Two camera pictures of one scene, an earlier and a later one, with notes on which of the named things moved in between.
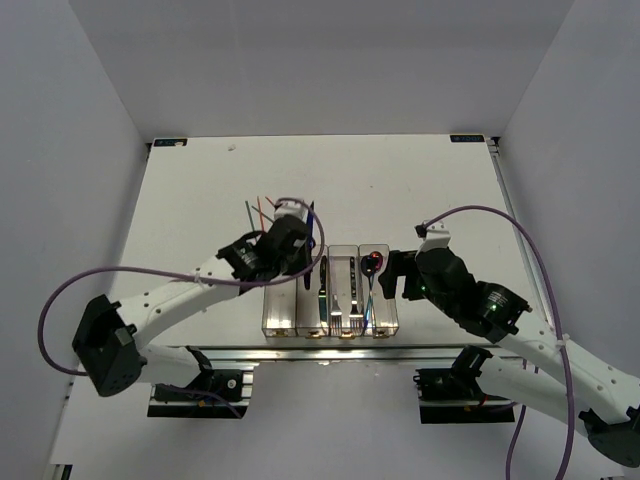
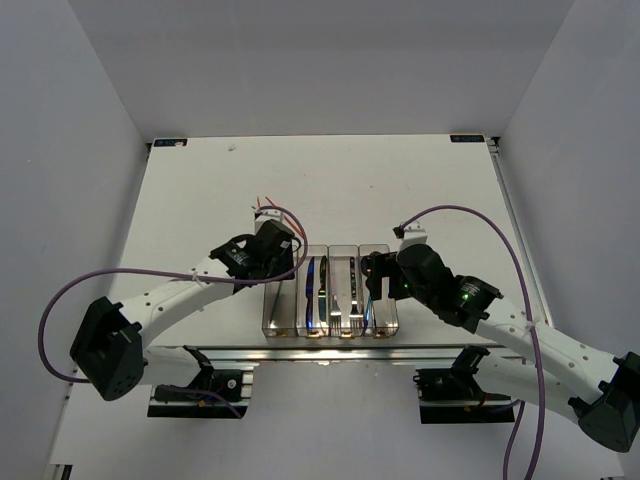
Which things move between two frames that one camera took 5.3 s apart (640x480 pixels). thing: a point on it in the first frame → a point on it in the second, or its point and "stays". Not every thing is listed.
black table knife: (322, 299) stays
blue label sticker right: (467, 138) stays
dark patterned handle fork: (356, 319) stays
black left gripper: (304, 250) stays
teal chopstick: (250, 217) → (276, 302)
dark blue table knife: (311, 245) → (310, 283)
